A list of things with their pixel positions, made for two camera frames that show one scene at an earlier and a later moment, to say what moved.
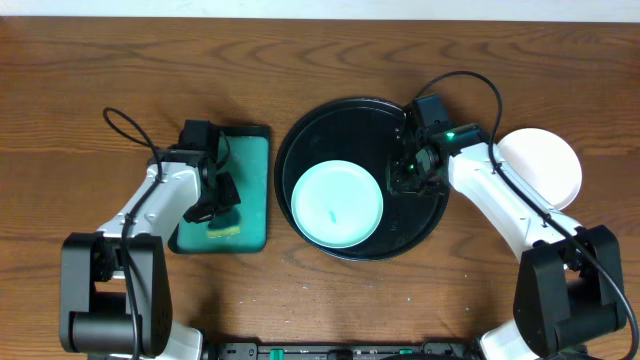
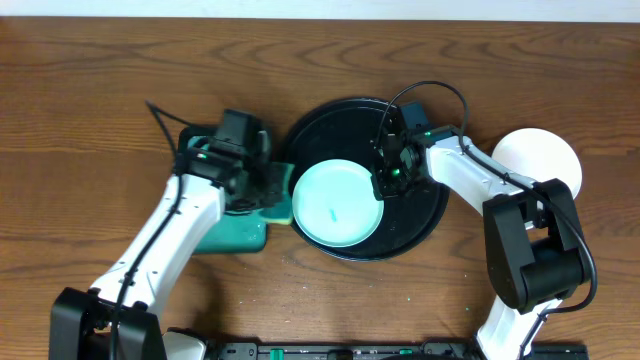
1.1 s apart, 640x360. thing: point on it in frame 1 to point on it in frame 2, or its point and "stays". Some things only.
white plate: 545,162 stays
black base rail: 343,350 stays
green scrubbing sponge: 226,225 to 281,210
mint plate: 337,204 stays
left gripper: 215,198 to 267,180
